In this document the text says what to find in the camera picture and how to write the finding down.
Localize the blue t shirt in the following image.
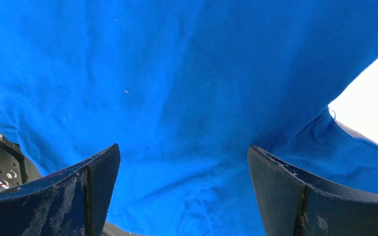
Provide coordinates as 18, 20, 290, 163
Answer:
0, 0, 378, 236

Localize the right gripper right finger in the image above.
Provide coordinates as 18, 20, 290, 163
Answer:
248, 146, 378, 236

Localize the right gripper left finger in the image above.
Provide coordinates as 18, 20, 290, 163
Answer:
0, 144, 120, 236

